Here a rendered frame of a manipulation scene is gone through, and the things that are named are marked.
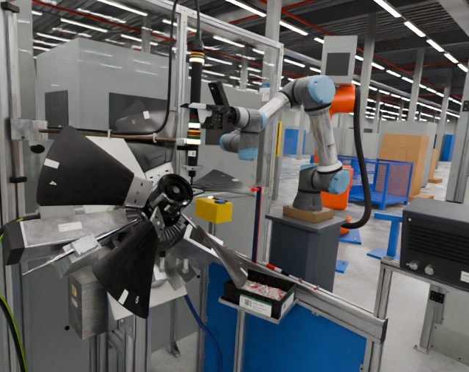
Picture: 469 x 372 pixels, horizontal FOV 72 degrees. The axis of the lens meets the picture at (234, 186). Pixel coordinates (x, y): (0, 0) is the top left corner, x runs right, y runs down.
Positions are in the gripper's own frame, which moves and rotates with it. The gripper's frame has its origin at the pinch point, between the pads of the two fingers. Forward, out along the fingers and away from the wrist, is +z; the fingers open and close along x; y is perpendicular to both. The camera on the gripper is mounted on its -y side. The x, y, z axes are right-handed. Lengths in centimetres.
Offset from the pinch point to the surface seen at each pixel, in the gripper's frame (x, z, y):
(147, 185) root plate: 0.9, 12.8, 25.6
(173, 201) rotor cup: -7.0, 8.3, 29.2
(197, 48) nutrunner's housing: -1.7, -1.6, -17.0
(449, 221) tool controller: -69, -32, 26
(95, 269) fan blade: -17, 35, 41
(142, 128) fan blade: 18.0, 5.6, 8.5
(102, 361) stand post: 31, 13, 103
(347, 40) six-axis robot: 147, -362, -127
